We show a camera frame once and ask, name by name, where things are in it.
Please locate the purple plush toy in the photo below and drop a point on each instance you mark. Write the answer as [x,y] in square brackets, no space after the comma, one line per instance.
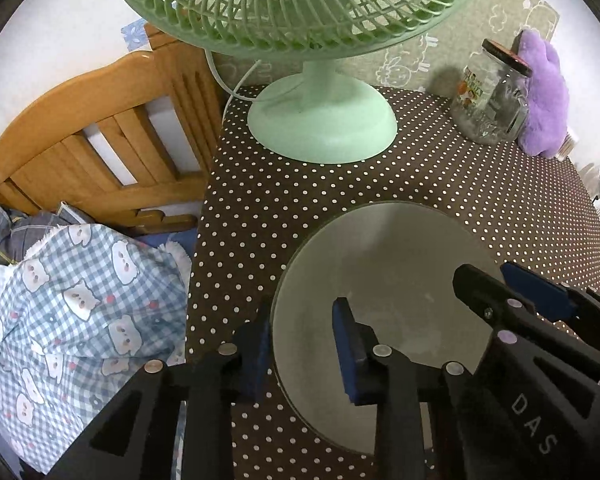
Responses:
[545,95]

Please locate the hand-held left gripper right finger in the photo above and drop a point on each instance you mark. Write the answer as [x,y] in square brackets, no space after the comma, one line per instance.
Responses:
[345,355]

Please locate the blue checked bear blanket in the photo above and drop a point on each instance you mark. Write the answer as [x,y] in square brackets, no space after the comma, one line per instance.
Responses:
[80,310]

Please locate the grey plaid cloth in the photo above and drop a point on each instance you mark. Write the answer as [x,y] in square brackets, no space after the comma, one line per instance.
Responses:
[15,235]

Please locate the wooden headboard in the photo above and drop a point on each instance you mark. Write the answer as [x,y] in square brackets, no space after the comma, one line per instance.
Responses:
[55,125]

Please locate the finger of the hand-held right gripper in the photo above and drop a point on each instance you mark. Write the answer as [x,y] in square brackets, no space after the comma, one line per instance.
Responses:
[540,292]
[480,285]

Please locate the green desk fan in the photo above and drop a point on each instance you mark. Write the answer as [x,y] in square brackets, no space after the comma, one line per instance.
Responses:
[325,120]

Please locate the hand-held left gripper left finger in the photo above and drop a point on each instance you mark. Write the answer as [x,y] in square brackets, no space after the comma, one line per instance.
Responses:
[257,360]

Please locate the cotton swab container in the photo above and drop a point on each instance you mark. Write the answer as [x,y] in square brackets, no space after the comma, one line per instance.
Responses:
[567,146]

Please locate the brown polka dot tablecloth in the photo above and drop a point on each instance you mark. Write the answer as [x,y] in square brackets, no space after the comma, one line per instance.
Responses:
[260,200]

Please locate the glass jar with black lid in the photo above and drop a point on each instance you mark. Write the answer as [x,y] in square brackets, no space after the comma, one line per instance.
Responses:
[490,105]

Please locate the blue floral wall sticker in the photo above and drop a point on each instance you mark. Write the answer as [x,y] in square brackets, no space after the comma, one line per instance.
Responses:
[135,35]

